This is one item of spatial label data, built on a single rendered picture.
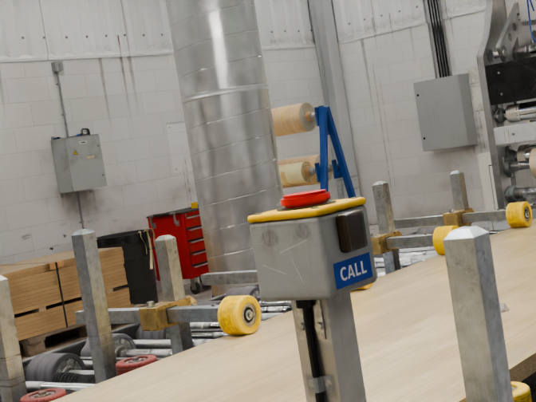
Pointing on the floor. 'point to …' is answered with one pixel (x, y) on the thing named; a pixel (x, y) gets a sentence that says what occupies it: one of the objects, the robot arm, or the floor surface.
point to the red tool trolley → (195, 234)
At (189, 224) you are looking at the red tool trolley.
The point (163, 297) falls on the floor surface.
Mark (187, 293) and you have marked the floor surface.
